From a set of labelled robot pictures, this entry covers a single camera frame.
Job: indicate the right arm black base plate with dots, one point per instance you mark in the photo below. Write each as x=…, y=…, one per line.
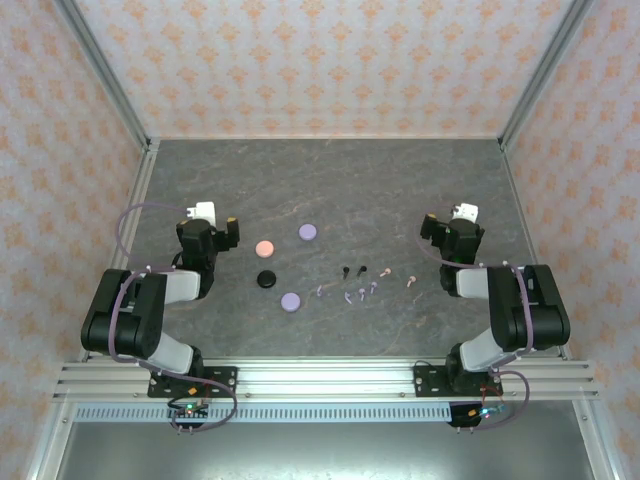
x=430, y=382

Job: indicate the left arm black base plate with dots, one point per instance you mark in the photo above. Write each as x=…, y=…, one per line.
x=222, y=380

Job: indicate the round purple earbud case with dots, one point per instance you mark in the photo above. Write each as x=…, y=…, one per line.
x=307, y=231
x=290, y=301

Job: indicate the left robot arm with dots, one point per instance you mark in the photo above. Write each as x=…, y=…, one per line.
x=125, y=325

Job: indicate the aluminium frame post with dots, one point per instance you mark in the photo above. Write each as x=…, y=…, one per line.
x=542, y=70
x=105, y=70

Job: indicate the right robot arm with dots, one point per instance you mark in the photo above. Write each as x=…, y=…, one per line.
x=545, y=320

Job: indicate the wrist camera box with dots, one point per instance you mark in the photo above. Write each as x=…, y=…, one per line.
x=470, y=211
x=205, y=210

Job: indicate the round pink earbud case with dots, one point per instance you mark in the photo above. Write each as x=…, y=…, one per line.
x=264, y=248

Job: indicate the grey sheet metal panel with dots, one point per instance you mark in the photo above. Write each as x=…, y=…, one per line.
x=325, y=455

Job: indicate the aluminium frame beam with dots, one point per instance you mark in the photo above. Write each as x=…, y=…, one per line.
x=595, y=440
x=50, y=440

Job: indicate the round black earbud case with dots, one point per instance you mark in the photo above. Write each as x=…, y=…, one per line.
x=266, y=279

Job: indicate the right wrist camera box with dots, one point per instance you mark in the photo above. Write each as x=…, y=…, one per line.
x=470, y=211

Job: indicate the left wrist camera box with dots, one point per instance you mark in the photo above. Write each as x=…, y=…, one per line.
x=205, y=210

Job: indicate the aluminium mounting rail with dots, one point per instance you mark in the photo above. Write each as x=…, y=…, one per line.
x=325, y=380

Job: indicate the aluminium floor rail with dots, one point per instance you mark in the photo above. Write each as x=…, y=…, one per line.
x=142, y=175
x=520, y=200

